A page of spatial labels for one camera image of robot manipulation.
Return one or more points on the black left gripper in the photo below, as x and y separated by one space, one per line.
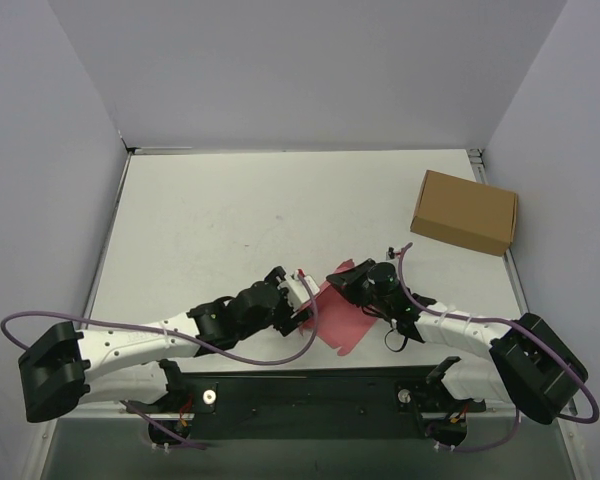
284 304

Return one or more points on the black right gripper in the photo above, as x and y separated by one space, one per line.
356 282

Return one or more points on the pink paper box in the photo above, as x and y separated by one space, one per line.
341 325

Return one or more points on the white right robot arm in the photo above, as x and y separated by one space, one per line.
525 363

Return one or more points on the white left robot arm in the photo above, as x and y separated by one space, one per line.
67 366

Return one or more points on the brown cardboard box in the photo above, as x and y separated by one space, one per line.
465 214

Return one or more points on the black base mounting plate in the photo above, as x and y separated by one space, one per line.
325 404

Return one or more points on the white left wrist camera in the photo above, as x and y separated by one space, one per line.
297 288

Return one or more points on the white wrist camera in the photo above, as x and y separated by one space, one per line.
297 288
393 253

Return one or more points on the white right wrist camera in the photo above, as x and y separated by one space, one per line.
393 253

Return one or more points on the aluminium frame rail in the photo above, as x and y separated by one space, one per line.
540 401

